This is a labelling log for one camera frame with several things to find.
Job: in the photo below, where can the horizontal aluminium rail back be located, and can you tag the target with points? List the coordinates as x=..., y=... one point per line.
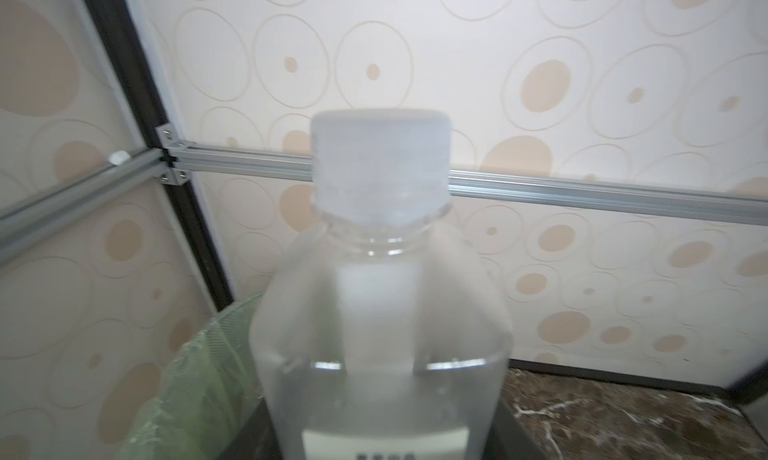
x=632, y=199

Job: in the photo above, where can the diagonal aluminium rail left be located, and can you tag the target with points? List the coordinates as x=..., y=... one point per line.
x=39, y=217

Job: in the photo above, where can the clear square bottle white cap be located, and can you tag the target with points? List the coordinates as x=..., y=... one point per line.
x=382, y=334

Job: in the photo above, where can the green-lined mesh waste bin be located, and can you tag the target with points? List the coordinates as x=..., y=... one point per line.
x=205, y=395

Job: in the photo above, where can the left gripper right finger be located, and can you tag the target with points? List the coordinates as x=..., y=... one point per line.
x=508, y=440

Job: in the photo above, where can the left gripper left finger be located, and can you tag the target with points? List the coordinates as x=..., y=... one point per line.
x=256, y=440

